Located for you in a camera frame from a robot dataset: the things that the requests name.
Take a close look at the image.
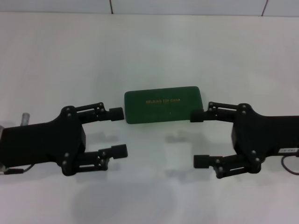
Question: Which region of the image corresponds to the silver metal connector plug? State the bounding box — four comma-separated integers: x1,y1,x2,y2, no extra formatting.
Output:
21,113,31,127

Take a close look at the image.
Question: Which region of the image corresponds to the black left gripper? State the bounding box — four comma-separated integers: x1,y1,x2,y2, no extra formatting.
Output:
0,105,87,177

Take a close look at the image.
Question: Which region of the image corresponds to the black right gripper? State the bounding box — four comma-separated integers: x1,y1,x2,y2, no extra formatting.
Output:
191,101,299,180

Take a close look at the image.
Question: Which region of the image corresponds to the green glasses case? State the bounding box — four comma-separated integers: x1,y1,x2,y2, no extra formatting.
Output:
124,86,204,126

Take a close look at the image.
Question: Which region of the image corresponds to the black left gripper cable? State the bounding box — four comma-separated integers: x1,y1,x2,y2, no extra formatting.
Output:
0,163,36,176

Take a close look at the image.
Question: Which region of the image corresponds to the purple red wire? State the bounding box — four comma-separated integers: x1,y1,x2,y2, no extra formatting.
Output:
280,156,299,176

